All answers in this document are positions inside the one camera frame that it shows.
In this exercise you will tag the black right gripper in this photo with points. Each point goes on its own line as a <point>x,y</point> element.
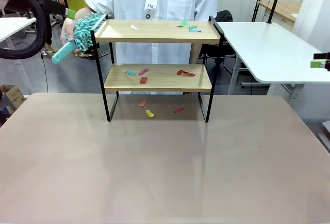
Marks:
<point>328,65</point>

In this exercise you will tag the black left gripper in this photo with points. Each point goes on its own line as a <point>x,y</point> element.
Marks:
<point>52,6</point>

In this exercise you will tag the turquoise microfibre duster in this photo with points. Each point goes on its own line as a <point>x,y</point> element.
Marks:
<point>82,31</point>

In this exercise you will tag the wooden shelf black frame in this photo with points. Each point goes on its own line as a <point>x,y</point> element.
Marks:
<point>154,31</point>

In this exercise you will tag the person's left forearm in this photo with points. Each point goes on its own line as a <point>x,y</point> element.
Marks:
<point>195,53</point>

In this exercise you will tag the person's right forearm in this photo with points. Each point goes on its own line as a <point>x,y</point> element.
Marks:
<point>81,13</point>

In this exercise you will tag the person's right hand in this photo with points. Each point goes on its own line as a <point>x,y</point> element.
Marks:
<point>67,29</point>

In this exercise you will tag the person's left hand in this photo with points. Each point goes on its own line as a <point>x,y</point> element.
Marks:
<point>187,94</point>

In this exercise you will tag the person in black clothes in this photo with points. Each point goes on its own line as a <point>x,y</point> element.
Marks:
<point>49,46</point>

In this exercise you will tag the large white table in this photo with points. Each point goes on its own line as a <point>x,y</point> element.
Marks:
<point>270,51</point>

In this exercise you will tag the small white table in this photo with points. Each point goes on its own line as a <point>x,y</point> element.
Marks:
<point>15,25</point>

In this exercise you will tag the wooden background desk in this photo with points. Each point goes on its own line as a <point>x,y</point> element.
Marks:
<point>283,8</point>

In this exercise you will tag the white paper scrap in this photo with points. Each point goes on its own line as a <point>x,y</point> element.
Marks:
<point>133,27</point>

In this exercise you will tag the white name badge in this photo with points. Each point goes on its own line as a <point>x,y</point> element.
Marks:
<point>150,6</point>

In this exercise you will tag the teal blue paper scrap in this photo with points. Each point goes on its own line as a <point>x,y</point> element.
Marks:
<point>130,73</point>

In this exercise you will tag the magenta paper scrap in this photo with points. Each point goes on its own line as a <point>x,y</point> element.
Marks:
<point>143,72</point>

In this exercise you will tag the cardboard box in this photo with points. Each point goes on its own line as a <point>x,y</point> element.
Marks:
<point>14,95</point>

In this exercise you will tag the red rectangular paper scrap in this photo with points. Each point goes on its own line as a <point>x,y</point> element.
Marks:
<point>143,80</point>

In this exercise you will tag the black chair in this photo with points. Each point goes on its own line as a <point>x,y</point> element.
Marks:
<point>224,16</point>

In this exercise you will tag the green paper scrap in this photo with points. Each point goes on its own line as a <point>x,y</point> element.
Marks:
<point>182,23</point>

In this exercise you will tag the orange paper scrap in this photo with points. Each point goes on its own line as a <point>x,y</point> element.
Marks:
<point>142,103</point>

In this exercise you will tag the teal-green paper scrap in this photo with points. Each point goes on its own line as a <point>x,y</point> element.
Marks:
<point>192,27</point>

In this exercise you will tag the red folded paper scrap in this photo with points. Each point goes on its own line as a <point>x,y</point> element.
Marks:
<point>180,72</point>

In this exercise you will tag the sky blue paper scrap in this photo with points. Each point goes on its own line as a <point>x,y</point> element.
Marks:
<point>196,30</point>

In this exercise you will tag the yellow paper scrap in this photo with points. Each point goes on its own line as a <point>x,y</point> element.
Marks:
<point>149,113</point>

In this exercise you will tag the long red paper scrap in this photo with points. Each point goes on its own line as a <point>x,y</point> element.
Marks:
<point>190,74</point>

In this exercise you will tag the dark red paper scrap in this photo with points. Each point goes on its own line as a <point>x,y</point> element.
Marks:
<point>178,110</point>

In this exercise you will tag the grey metal frame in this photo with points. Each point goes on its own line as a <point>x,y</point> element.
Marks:
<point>325,141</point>

